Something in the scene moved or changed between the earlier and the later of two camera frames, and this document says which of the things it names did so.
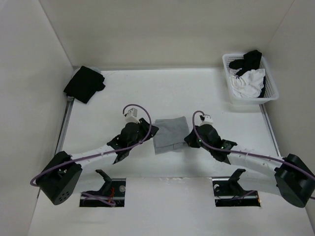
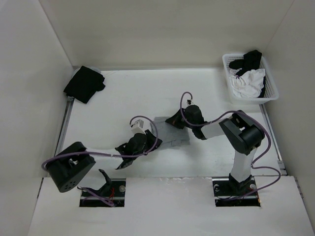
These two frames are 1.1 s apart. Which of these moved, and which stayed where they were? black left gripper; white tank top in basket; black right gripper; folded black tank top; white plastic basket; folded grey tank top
Moved: black left gripper; black right gripper
Stayed: folded grey tank top; white tank top in basket; white plastic basket; folded black tank top
